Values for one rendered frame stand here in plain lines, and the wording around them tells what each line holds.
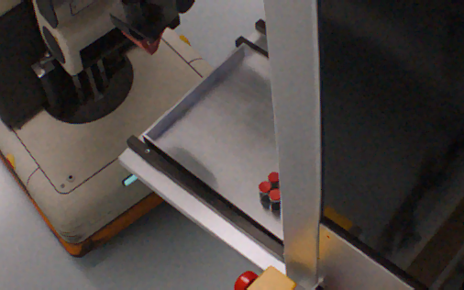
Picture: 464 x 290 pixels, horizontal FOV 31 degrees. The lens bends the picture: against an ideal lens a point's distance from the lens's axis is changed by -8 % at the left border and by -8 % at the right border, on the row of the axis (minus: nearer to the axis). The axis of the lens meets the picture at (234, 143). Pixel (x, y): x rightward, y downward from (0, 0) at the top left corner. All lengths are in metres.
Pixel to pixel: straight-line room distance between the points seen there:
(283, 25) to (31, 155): 1.61
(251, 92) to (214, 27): 1.29
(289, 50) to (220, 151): 0.71
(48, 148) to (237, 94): 0.88
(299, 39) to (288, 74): 0.07
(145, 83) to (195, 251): 0.48
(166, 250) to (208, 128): 0.93
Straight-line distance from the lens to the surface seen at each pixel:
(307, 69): 0.86
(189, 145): 1.56
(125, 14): 1.35
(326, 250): 1.15
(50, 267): 2.51
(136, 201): 2.39
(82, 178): 2.29
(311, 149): 0.97
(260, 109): 1.59
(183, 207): 1.50
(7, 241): 2.59
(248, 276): 1.28
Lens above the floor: 2.17
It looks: 56 degrees down
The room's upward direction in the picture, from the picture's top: 9 degrees counter-clockwise
